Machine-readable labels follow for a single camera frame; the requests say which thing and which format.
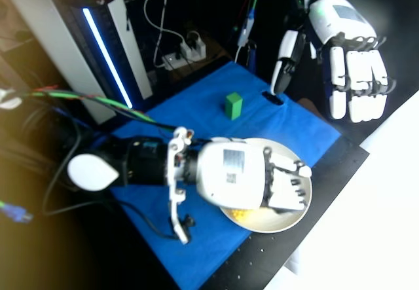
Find blue cloth bag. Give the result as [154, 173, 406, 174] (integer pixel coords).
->
[91, 60, 343, 290]

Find blue cable plug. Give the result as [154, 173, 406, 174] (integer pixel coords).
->
[0, 200, 34, 223]

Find white round plate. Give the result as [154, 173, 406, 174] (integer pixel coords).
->
[221, 137, 314, 234]

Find white tower with blue light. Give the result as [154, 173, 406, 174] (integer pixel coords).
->
[0, 0, 155, 126]

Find white adapter with blue plug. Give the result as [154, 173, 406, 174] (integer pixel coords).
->
[236, 10, 257, 48]

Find white cable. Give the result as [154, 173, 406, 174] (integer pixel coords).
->
[143, 0, 188, 69]

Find white power strip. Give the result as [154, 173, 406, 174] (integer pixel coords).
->
[162, 31, 208, 71]

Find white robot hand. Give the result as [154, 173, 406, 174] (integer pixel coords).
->
[195, 137, 312, 215]
[270, 0, 397, 123]

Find bag of yellow beads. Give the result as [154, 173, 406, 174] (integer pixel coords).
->
[228, 207, 255, 223]

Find green cube block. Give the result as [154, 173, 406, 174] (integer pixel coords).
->
[225, 92, 244, 120]

